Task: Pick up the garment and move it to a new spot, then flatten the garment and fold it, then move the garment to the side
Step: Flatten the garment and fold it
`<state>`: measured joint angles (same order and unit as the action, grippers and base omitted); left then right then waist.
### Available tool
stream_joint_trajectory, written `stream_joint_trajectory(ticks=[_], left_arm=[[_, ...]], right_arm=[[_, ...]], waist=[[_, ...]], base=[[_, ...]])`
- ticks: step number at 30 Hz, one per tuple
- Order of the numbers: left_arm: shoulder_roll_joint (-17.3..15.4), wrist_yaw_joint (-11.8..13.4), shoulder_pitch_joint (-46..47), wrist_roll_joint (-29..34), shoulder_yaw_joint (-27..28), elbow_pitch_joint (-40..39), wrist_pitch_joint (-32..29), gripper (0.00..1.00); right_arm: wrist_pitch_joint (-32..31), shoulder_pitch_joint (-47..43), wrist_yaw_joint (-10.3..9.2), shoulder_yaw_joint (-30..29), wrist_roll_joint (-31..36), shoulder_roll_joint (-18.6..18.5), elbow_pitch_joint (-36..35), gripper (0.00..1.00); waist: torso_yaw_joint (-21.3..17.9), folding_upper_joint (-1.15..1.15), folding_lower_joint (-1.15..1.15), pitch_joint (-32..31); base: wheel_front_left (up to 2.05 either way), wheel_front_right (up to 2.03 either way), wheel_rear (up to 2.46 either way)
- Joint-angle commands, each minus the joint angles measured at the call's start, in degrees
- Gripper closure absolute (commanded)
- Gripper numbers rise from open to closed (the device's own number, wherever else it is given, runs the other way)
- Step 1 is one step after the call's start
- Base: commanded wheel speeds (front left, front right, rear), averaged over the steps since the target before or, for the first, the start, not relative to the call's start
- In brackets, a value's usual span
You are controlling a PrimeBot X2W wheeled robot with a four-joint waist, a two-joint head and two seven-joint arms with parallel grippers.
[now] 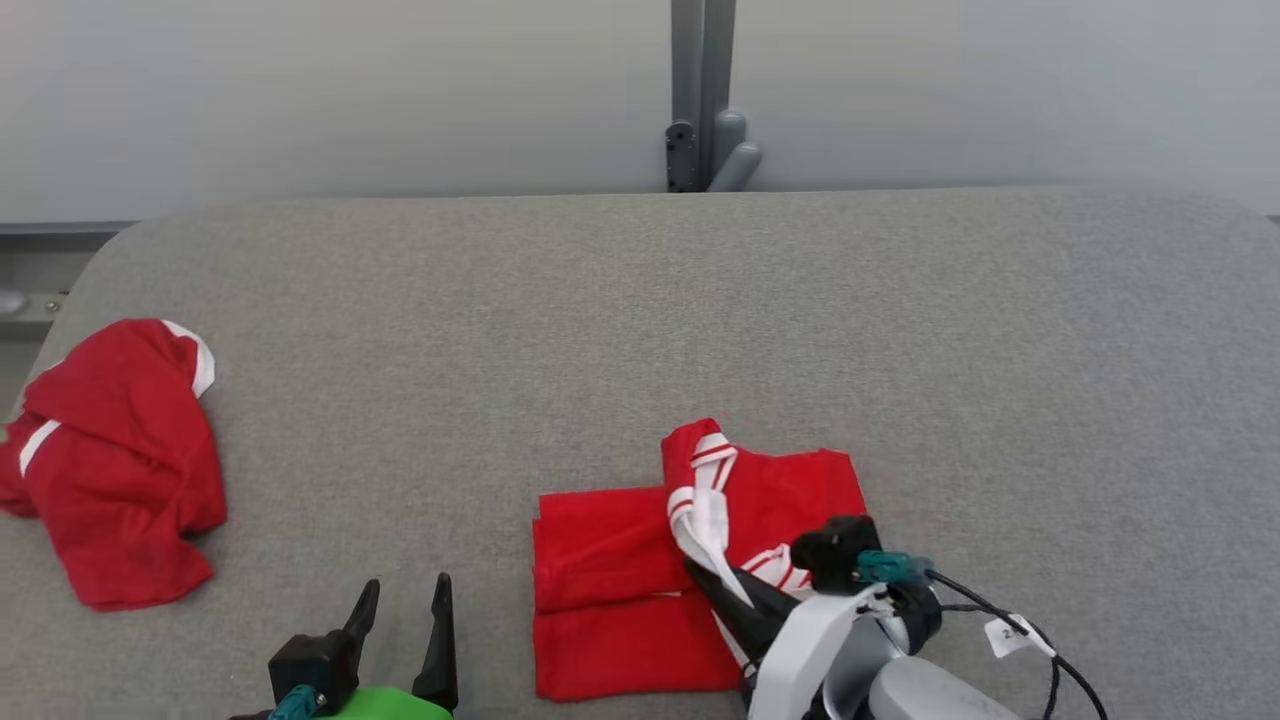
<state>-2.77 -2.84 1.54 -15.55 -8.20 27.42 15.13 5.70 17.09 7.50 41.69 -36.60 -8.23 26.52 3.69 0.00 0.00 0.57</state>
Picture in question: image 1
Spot grey partition bottom rail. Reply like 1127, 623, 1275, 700
0, 220, 136, 341

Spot red white numbered jersey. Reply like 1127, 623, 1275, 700
532, 418, 869, 703

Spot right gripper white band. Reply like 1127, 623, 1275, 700
684, 558, 944, 720

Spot red white-trimmed shorts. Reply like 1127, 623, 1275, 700
0, 318, 229, 613

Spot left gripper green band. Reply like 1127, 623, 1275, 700
318, 572, 461, 720

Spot grey metal partition post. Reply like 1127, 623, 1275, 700
670, 0, 738, 193

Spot black hinge plate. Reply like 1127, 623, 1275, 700
665, 122, 699, 193

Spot white paper cable tag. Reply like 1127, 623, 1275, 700
984, 614, 1057, 660

